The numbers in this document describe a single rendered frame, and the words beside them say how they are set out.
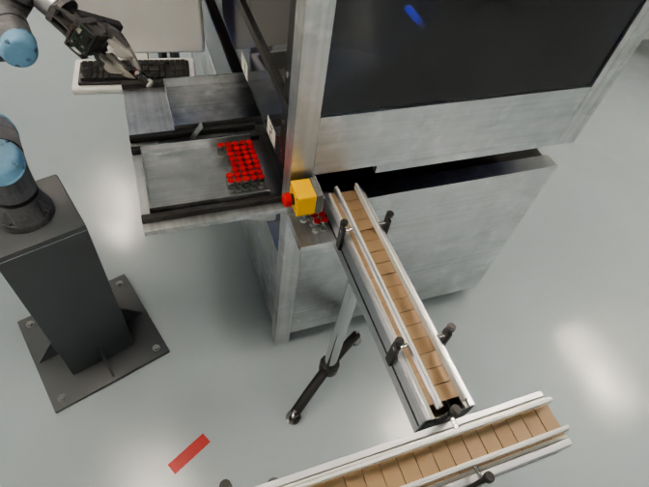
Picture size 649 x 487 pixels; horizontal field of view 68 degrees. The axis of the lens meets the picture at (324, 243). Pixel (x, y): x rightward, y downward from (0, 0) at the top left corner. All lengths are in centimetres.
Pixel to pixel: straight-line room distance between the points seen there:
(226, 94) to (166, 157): 38
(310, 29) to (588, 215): 248
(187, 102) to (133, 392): 114
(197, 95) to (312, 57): 80
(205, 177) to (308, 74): 54
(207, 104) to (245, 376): 109
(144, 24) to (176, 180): 82
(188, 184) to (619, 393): 206
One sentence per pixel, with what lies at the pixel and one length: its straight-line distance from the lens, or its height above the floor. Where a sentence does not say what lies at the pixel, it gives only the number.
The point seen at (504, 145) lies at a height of 102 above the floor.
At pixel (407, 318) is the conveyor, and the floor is 93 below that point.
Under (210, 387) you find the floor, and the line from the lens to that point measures 210.
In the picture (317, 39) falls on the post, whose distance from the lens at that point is 110.
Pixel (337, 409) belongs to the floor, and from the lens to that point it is 208.
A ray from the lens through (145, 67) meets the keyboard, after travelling 210.
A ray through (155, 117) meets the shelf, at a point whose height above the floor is 88.
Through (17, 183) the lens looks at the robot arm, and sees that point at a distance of 151.
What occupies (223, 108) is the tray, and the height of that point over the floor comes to 88.
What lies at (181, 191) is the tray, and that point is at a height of 88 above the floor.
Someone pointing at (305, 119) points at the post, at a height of 121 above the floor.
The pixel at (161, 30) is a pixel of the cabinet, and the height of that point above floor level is 90.
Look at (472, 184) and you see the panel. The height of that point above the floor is 86.
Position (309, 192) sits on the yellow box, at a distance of 128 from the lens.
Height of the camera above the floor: 195
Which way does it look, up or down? 51 degrees down
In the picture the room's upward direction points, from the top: 11 degrees clockwise
